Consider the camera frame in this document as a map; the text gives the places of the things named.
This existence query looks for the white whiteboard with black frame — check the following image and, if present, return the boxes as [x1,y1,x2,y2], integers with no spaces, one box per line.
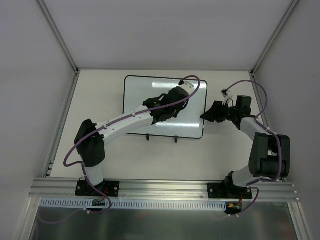
[123,75,208,139]

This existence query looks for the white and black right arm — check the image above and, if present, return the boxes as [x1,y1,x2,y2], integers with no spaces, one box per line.
[200,95,291,198]

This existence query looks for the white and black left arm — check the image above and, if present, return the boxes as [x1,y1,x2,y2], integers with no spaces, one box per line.
[74,82,194,196]

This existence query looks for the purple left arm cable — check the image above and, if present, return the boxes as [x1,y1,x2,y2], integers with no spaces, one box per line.
[63,74,201,195]

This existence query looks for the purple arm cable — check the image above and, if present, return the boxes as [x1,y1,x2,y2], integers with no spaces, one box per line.
[224,79,285,183]
[63,74,201,195]

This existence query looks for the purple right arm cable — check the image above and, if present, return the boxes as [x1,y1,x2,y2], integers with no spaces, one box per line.
[224,79,285,183]

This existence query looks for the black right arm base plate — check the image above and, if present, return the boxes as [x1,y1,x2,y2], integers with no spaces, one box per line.
[206,182,253,200]

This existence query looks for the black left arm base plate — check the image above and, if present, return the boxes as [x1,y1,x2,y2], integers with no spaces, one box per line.
[75,180,120,197]

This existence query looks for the white slotted cable duct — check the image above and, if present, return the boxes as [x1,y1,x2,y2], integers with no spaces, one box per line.
[39,198,227,212]

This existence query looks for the right aluminium frame post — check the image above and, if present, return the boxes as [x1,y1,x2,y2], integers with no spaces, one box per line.
[250,0,301,76]

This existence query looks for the aluminium frame post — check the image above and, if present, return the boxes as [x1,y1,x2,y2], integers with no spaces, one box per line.
[35,0,79,74]
[250,0,301,76]

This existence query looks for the aluminium mounting rail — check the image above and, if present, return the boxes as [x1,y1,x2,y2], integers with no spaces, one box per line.
[29,177,300,203]

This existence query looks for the left aluminium frame post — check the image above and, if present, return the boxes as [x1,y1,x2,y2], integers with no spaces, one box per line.
[35,0,79,74]

